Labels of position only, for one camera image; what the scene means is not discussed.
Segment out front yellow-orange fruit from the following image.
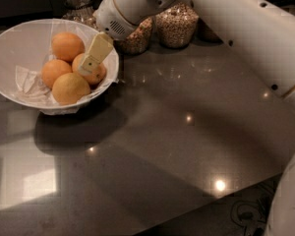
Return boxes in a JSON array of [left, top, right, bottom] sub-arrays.
[[52, 73, 90, 105]]

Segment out leftmost glass jar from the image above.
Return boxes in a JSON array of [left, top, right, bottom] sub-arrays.
[[63, 0, 97, 29]]

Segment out orange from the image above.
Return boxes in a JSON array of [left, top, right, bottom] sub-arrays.
[[51, 31, 85, 62], [72, 53, 106, 86], [41, 59, 72, 89]]

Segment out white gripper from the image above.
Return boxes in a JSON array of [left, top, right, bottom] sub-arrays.
[[78, 0, 174, 76]]

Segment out black cables on floor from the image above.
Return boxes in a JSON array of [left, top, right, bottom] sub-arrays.
[[230, 180, 276, 236]]

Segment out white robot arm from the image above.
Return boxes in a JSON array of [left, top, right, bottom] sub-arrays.
[[95, 0, 295, 236]]

